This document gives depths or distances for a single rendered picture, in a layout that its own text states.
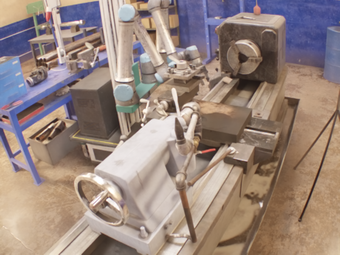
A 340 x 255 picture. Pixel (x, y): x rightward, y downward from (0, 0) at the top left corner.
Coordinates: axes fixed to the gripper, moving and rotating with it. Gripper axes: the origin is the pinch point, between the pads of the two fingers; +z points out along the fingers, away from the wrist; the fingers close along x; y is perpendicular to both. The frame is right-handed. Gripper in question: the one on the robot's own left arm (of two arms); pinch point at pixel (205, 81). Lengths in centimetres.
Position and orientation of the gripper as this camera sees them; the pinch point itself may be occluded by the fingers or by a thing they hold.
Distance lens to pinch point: 262.9
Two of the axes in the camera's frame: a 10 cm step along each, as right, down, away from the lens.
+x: 5.2, -3.6, 7.7
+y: 7.6, -2.2, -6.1
